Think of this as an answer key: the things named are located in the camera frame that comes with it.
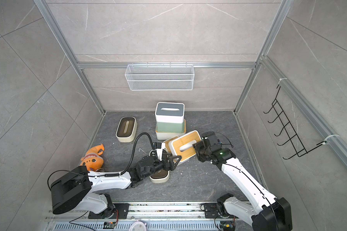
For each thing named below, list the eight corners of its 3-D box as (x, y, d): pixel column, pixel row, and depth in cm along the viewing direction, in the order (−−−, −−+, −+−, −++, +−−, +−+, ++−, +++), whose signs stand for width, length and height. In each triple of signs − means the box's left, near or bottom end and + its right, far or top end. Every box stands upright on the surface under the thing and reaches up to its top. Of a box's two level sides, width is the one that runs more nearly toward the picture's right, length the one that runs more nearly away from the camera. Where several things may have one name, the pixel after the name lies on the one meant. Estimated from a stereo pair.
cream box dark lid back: (115, 143, 102) (112, 137, 97) (122, 121, 115) (120, 116, 110) (134, 143, 102) (131, 137, 97) (139, 121, 115) (137, 116, 110)
